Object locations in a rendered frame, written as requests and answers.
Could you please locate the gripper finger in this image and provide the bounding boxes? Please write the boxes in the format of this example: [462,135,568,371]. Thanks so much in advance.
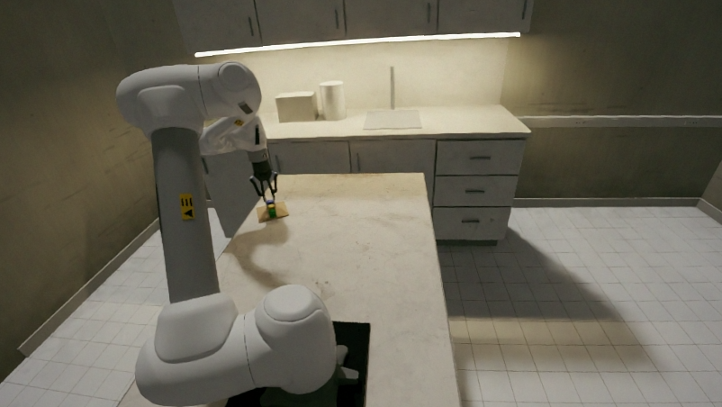
[249,176,268,208]
[265,172,278,206]

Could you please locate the tan flat mat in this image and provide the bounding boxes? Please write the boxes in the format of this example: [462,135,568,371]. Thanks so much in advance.
[257,201,289,223]

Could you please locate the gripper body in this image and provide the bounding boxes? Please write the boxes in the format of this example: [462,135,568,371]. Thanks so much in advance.
[251,159,272,181]

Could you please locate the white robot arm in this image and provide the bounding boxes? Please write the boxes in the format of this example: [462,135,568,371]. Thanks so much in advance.
[116,60,359,407]

